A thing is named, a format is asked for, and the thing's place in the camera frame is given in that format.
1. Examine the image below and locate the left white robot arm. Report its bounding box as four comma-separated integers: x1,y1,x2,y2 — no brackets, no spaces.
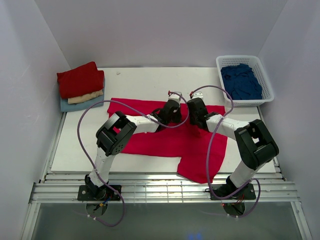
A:
84,98,182,200

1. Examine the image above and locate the aluminium rail frame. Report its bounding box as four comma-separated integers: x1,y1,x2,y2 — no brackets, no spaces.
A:
30,109,300,204

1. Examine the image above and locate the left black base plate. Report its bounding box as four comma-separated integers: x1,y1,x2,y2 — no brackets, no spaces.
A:
77,185,121,201

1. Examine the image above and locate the pink t shirt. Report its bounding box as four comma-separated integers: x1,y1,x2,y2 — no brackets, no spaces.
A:
106,97,228,185

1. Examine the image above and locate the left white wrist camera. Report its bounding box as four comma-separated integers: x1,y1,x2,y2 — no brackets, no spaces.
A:
168,90,182,104

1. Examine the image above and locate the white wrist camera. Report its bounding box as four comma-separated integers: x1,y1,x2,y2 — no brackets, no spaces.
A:
168,90,182,104
189,91,204,100

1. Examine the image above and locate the dark blue t shirt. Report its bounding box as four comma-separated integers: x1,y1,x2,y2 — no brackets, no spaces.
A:
220,63,263,101

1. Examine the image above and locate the folded light blue shirt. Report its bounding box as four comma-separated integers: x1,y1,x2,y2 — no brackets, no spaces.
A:
60,95,104,113

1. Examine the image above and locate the folded beige shirt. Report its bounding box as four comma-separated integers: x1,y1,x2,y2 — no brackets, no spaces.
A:
67,89,104,105

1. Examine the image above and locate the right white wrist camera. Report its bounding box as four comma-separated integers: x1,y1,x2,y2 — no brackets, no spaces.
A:
189,91,204,100

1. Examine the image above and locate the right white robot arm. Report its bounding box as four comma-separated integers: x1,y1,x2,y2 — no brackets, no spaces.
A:
187,97,279,200

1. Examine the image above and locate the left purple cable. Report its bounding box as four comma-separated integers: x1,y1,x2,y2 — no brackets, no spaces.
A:
76,91,190,228

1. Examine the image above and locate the folded dark red shirt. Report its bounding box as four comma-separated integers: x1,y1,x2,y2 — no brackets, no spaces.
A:
57,61,104,99

